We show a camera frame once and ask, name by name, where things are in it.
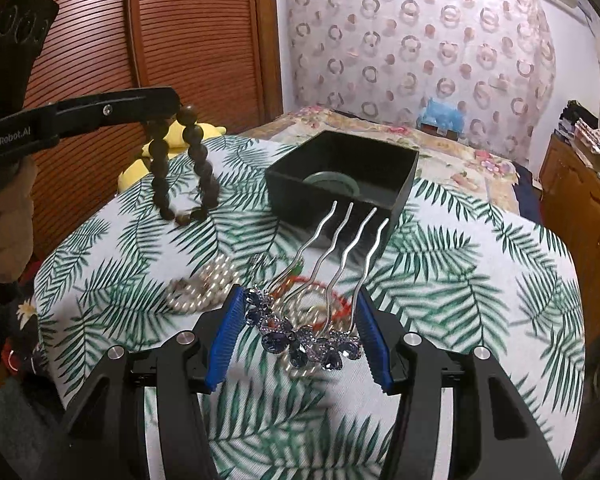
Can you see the palm leaf print tablecloth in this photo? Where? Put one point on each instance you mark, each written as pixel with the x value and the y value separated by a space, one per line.
pixel 330 260

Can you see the green jade bangle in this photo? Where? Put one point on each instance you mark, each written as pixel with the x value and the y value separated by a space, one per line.
pixel 331 183

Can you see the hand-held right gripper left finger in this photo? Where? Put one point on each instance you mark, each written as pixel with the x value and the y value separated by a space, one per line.
pixel 226 336

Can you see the brown wooden wardrobe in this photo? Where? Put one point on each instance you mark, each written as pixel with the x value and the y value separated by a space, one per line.
pixel 180 30

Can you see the circle pattern curtain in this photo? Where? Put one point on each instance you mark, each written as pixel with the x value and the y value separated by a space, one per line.
pixel 420 55

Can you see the blue packet on bed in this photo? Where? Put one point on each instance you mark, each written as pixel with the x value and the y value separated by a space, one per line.
pixel 442 116

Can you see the stack of folded clothes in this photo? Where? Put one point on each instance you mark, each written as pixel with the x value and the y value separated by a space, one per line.
pixel 591 132

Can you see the black square box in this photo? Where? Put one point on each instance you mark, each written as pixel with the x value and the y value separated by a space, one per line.
pixel 341 176

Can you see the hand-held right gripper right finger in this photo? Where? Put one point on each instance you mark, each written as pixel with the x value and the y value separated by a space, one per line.
pixel 371 340

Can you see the silver hair comb blue rhinestones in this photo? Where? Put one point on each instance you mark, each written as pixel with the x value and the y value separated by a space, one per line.
pixel 314 305

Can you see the yellow plush toy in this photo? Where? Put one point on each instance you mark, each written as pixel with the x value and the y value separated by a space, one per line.
pixel 170 152

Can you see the person's left hand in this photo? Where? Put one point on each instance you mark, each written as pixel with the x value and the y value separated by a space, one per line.
pixel 12 205

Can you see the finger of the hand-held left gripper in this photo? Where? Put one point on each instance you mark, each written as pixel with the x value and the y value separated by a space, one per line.
pixel 110 108

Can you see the wooden cabinet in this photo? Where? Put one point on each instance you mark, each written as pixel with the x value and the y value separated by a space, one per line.
pixel 582 200

